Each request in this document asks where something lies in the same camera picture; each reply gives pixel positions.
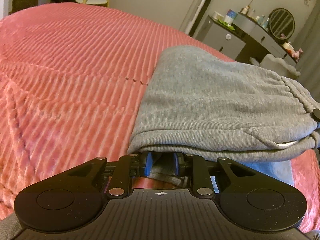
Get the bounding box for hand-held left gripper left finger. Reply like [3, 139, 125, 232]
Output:
[67, 152, 153, 200]

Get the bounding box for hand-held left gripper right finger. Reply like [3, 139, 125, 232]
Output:
[172, 152, 253, 199]

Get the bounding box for grey sweat pants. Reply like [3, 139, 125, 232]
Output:
[127, 45, 320, 193]

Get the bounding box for pink plush toy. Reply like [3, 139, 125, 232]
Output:
[291, 47, 304, 61]

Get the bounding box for grey curtain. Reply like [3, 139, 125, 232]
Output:
[291, 0, 320, 94]

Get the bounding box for grey vanity desk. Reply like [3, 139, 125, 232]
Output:
[231, 12, 298, 65]

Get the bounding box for round black-framed mirror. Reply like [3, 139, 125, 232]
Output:
[268, 7, 296, 41]

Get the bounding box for pink ribbed blanket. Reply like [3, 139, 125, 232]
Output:
[0, 2, 320, 233]

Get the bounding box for grey bedside cabinet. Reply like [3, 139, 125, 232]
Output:
[196, 15, 247, 61]

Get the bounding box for reed diffuser bottle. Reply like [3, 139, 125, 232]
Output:
[240, 1, 252, 16]

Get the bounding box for green leafy item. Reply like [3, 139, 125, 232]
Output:
[217, 18, 237, 31]

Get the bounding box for blue and white canister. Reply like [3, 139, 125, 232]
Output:
[223, 8, 238, 24]

